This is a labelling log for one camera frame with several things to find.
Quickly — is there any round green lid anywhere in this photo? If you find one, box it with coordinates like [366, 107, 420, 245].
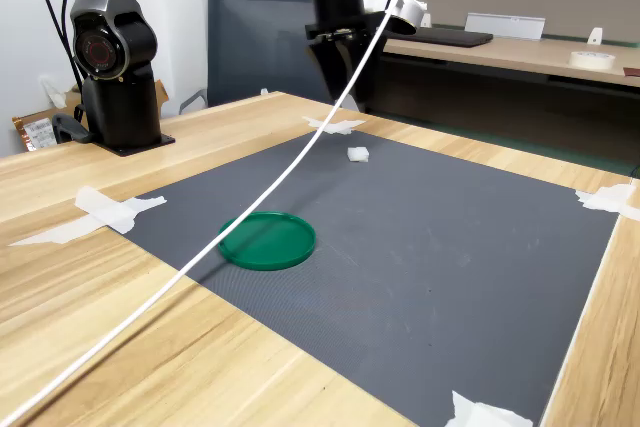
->
[217, 211, 317, 272]

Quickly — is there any white tape on mat corner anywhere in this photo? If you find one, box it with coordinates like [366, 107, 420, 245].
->
[574, 183, 640, 222]
[302, 115, 367, 137]
[8, 185, 168, 248]
[444, 390, 534, 427]

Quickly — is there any dark grey office chair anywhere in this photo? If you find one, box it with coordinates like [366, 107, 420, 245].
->
[178, 0, 361, 116]

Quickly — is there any black keyboard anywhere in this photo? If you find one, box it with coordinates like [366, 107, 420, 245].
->
[397, 26, 495, 49]

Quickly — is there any pale wooden desk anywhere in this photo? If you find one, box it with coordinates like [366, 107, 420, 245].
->
[369, 35, 640, 158]

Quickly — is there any dark grey mat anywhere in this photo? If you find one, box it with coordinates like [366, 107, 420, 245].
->
[121, 130, 621, 427]

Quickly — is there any roll of masking tape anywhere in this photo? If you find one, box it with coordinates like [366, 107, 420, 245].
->
[568, 50, 616, 71]

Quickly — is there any brown cardboard box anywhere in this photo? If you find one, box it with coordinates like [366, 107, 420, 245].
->
[11, 79, 170, 153]

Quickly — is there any black table clamp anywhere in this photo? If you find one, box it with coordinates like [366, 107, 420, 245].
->
[51, 113, 95, 145]

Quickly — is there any crumpled white tissue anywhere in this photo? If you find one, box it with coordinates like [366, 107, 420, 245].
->
[38, 74, 69, 109]

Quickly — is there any white barcode label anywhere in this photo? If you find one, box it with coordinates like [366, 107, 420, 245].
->
[23, 118, 55, 149]

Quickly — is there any white camera box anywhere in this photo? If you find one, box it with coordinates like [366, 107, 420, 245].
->
[363, 0, 429, 31]

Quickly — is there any thin black cable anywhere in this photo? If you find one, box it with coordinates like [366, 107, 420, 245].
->
[23, 0, 84, 91]

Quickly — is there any white camera cable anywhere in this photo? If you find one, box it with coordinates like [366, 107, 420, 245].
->
[0, 0, 401, 427]

